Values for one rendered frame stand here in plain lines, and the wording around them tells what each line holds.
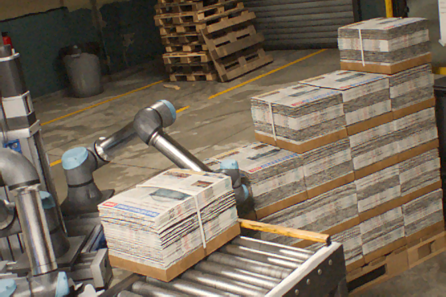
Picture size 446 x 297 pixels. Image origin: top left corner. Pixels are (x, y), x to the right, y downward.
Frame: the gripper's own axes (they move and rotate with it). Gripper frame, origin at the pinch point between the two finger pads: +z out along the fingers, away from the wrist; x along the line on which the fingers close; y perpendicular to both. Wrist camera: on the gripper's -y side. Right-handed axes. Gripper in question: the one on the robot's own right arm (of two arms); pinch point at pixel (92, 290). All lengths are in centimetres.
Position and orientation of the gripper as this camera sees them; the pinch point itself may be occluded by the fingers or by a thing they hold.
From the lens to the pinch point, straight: 227.0
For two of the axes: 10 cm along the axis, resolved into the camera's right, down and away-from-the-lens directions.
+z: 6.3, -3.0, 7.2
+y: -1.6, -9.5, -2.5
